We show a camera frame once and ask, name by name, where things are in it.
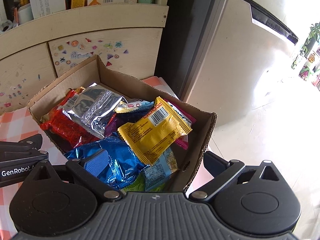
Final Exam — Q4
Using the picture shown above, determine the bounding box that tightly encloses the blue foil snack pack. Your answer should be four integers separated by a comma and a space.
64, 132, 147, 190
121, 107, 153, 123

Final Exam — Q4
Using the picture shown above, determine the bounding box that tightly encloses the white pink America snack pack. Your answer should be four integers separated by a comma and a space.
164, 99, 196, 150

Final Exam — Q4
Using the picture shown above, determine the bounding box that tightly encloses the red snack pack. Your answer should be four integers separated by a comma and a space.
40, 87, 99, 152

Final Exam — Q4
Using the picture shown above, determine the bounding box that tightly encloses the green snack pack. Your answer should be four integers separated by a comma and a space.
121, 173, 168, 193

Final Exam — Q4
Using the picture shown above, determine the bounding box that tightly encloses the light blue snack pack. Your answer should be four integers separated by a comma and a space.
142, 147, 178, 191

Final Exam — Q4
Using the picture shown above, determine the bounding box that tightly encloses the purple snack pack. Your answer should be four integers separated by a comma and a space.
104, 113, 125, 137

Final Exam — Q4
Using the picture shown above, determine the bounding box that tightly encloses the silver foil snack pack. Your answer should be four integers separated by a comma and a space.
62, 83, 127, 139

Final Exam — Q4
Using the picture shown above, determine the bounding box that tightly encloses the white blue America snack pack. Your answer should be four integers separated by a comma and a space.
115, 99, 153, 114

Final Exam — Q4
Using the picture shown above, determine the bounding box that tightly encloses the croissant snack pack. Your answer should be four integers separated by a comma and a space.
40, 113, 50, 124

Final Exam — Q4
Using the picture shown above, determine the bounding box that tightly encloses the orange white checkered tablecloth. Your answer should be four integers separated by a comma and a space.
1, 69, 222, 239

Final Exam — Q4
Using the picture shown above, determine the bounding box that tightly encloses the cardboard milk box tray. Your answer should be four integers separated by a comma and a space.
26, 54, 218, 193

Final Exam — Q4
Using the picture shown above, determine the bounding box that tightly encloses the beige cabinet with stickers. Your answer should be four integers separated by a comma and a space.
1, 3, 169, 113

